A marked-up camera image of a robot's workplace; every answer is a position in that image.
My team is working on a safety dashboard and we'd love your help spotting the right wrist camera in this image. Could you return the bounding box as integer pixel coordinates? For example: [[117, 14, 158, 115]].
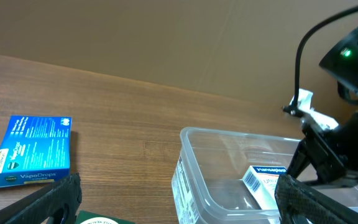
[[290, 88, 339, 131]]

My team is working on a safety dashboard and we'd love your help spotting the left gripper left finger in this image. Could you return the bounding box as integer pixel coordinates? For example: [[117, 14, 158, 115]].
[[0, 173, 82, 224]]

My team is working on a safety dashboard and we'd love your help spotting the green round-label box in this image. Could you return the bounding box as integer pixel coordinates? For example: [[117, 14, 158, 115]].
[[75, 210, 135, 224]]

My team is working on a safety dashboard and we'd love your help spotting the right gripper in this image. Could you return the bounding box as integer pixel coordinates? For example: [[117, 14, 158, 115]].
[[287, 112, 358, 189]]

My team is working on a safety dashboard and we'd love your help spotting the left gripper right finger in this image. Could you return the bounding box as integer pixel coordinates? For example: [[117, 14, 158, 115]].
[[275, 174, 358, 224]]

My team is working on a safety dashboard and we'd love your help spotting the blue VapoDrops box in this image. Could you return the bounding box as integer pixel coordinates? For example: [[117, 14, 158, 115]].
[[0, 115, 72, 188]]

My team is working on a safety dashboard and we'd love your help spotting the clear plastic container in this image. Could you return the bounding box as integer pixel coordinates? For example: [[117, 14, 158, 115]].
[[171, 126, 358, 224]]

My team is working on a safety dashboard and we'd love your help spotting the white Hansaplast plaster box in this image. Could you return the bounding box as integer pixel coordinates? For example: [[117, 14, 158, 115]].
[[242, 166, 287, 210]]

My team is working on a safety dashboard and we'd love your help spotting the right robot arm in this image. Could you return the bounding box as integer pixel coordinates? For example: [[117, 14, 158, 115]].
[[285, 27, 358, 189]]

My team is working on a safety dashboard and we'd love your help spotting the right black cable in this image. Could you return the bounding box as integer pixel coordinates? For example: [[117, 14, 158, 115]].
[[283, 0, 358, 118]]

